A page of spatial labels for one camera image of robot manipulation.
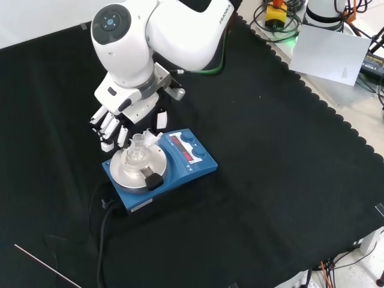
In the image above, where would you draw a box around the green cable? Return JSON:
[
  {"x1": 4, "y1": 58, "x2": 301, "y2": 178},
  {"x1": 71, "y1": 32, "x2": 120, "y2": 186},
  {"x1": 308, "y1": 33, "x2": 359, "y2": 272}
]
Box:
[{"x1": 191, "y1": 28, "x2": 227, "y2": 75}]

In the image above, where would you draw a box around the black power adapter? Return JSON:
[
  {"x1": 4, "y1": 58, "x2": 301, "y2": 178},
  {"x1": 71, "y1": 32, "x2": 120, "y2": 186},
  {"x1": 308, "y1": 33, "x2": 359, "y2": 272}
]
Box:
[{"x1": 359, "y1": 51, "x2": 384, "y2": 76}]

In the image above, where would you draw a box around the blue base heater steel plate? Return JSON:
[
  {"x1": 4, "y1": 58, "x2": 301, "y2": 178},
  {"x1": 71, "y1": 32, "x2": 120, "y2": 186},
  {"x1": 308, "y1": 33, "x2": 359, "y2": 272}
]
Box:
[{"x1": 101, "y1": 128, "x2": 219, "y2": 215}]

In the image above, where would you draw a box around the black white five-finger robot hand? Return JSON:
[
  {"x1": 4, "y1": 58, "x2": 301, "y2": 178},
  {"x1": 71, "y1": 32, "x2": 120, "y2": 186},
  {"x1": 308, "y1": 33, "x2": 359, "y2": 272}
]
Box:
[{"x1": 89, "y1": 73, "x2": 169, "y2": 152}]

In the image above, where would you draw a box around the thin glass rod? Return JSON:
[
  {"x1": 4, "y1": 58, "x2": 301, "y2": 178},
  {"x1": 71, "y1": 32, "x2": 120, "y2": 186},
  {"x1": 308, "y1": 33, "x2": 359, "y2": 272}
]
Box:
[{"x1": 14, "y1": 244, "x2": 82, "y2": 288}]

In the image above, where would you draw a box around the pale board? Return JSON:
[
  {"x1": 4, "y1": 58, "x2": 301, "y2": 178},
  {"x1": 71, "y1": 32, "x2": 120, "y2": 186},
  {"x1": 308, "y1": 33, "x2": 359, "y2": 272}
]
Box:
[{"x1": 289, "y1": 24, "x2": 372, "y2": 87}]

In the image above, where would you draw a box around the black heater power cable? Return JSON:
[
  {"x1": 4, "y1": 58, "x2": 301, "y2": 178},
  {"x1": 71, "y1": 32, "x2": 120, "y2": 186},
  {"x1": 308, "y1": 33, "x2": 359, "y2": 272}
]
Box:
[{"x1": 95, "y1": 198, "x2": 121, "y2": 288}]

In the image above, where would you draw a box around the yellow stop button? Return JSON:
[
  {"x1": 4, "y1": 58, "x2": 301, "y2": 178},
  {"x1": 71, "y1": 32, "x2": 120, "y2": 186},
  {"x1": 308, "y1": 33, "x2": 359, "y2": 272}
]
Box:
[{"x1": 265, "y1": 0, "x2": 290, "y2": 31}]

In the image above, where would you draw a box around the clear round-bottom glass flask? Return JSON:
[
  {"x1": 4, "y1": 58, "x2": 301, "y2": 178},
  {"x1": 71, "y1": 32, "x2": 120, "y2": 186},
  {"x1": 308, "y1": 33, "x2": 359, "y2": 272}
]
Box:
[{"x1": 125, "y1": 133, "x2": 151, "y2": 169}]

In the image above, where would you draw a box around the black bench cloth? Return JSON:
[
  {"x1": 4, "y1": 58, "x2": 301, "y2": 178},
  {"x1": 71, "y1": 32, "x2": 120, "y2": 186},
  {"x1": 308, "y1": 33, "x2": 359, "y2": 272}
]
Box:
[{"x1": 0, "y1": 11, "x2": 384, "y2": 288}]

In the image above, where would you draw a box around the orange cable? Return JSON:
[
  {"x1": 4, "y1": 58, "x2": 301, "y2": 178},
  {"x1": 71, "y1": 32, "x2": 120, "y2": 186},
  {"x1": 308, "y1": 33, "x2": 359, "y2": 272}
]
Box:
[{"x1": 320, "y1": 260, "x2": 334, "y2": 288}]

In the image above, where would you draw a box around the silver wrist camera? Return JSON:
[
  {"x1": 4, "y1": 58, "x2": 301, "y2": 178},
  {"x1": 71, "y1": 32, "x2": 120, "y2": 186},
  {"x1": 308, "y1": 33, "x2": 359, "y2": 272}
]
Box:
[{"x1": 154, "y1": 62, "x2": 187, "y2": 101}]

